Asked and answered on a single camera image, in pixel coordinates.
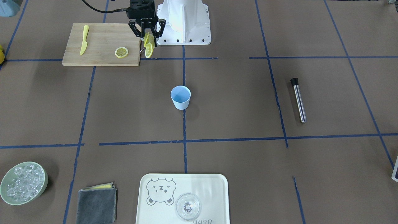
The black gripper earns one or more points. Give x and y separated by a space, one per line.
133 26

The lemon slice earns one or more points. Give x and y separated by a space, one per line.
149 44
121 52

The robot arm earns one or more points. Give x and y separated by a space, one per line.
139 4

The light blue plastic cup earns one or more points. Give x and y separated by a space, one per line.
180 96

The yellow lemon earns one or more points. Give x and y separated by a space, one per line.
2 55

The bamboo cutting board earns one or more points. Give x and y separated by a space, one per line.
103 39

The yellow plastic knife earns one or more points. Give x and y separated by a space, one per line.
84 43

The steel muddler black tip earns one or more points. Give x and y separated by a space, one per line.
295 84

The cream bear serving tray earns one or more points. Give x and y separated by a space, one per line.
158 194

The clear wine glass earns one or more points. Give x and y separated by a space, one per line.
188 207

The grey folded cloth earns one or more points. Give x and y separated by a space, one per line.
97 204

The green bowl of ice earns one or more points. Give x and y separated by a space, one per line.
23 183

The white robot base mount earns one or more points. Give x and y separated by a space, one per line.
187 22

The white wire cup rack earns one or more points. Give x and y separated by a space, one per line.
395 171

